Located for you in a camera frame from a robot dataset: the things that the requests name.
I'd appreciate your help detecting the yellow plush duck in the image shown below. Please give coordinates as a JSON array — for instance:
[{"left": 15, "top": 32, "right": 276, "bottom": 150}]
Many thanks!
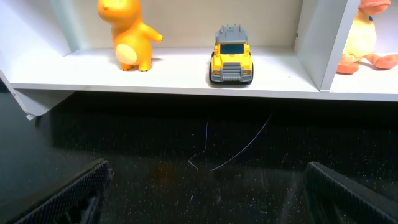
[{"left": 336, "top": 0, "right": 398, "bottom": 75}]

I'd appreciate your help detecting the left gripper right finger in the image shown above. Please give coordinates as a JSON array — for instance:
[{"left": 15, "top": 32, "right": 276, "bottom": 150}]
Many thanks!
[{"left": 303, "top": 161, "right": 398, "bottom": 224}]

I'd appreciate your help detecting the yellow rubber duck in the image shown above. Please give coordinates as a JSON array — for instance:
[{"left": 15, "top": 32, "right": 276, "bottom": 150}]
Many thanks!
[{"left": 96, "top": 0, "right": 164, "bottom": 73}]

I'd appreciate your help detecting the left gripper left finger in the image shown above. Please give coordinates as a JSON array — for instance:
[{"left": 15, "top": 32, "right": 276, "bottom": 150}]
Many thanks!
[{"left": 0, "top": 158, "right": 113, "bottom": 224}]

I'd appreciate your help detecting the grey and yellow toy truck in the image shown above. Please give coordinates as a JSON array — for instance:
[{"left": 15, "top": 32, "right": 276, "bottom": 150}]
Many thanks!
[{"left": 208, "top": 24, "right": 254, "bottom": 85}]

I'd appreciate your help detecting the white shelf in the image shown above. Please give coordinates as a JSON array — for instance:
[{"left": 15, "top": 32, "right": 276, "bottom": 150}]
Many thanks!
[{"left": 0, "top": 0, "right": 398, "bottom": 121}]

